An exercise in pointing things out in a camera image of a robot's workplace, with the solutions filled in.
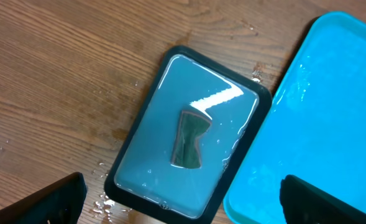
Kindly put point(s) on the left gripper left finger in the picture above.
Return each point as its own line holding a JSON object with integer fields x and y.
{"x": 60, "y": 202}

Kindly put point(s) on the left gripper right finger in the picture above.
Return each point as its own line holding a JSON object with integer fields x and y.
{"x": 304, "y": 203}

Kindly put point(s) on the black tray with water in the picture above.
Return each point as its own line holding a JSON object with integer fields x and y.
{"x": 142, "y": 176}

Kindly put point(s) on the teal plastic serving tray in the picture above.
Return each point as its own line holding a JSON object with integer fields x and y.
{"x": 316, "y": 126}

